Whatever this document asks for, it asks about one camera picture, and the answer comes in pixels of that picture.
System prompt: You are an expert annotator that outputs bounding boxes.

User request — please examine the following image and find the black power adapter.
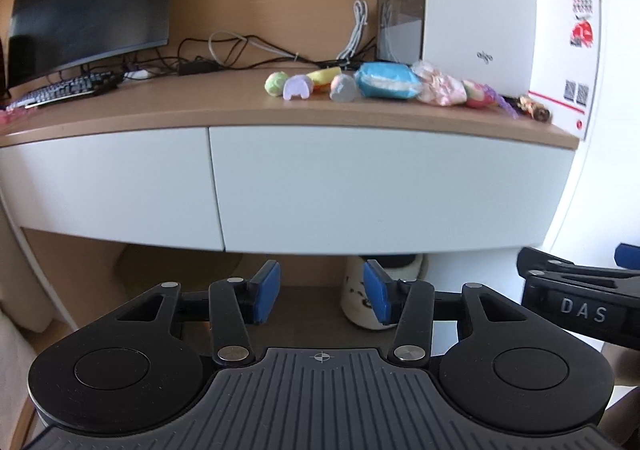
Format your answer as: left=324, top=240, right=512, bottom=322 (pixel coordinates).
left=178, top=60, right=221, bottom=76

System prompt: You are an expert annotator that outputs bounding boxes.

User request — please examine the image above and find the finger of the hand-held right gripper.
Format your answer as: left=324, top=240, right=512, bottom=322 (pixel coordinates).
left=616, top=242, right=640, bottom=272
left=516, top=246, right=640, bottom=288

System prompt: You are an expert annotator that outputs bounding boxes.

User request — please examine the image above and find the black cable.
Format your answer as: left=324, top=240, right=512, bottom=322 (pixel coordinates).
left=125, top=32, right=381, bottom=79

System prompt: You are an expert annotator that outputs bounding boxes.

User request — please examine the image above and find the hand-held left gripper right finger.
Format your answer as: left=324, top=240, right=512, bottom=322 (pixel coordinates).
left=363, top=259, right=529, bottom=367

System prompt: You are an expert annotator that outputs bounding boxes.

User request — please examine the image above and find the grey toy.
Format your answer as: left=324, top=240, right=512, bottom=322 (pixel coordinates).
left=328, top=73, right=359, bottom=105

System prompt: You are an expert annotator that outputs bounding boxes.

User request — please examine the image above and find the narrow white desk drawer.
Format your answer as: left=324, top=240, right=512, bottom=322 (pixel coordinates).
left=0, top=125, right=226, bottom=252

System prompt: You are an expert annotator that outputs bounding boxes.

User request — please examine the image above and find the pink lace pouch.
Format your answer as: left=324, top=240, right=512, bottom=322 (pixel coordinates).
left=410, top=59, right=469, bottom=107

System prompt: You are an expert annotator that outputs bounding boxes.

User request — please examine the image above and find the blue packet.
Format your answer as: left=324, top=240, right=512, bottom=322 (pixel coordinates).
left=353, top=61, right=424, bottom=101

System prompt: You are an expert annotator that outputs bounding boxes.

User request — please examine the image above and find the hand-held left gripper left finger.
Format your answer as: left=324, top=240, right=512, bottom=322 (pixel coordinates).
left=114, top=260, right=282, bottom=367

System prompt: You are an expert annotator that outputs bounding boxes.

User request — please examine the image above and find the black computer monitor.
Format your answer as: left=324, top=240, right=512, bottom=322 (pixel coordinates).
left=6, top=0, right=182, bottom=90

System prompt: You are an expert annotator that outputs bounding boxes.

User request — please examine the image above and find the black keyboard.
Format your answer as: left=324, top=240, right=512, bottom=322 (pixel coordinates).
left=5, top=71, right=124, bottom=110

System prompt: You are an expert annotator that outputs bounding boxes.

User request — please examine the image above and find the green ball toy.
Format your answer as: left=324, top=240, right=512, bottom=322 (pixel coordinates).
left=263, top=71, right=290, bottom=98

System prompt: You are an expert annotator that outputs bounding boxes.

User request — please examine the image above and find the lavender toy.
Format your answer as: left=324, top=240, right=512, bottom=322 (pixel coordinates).
left=282, top=74, right=315, bottom=102

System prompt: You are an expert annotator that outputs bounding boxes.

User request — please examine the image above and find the white wall poster red print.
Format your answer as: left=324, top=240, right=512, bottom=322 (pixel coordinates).
left=528, top=0, right=602, bottom=141

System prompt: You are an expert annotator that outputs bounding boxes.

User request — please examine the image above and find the white cable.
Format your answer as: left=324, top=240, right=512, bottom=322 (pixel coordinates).
left=207, top=0, right=371, bottom=69

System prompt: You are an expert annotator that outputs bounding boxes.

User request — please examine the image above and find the white bear-face trash bin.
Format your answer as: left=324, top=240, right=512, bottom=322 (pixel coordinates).
left=340, top=253, right=431, bottom=331

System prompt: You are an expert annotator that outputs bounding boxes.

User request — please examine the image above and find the person's right forearm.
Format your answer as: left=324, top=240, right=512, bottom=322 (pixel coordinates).
left=597, top=345, right=640, bottom=449

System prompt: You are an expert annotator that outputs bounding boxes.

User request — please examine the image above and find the pink plush toy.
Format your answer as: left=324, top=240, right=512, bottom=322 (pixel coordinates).
left=462, top=79, right=494, bottom=110

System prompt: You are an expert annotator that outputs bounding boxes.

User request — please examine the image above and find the wide white desk drawer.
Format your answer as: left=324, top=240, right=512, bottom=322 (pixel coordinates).
left=207, top=125, right=577, bottom=255

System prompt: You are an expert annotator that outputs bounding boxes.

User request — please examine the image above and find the yellow toy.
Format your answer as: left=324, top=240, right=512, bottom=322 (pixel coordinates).
left=305, top=67, right=347, bottom=92

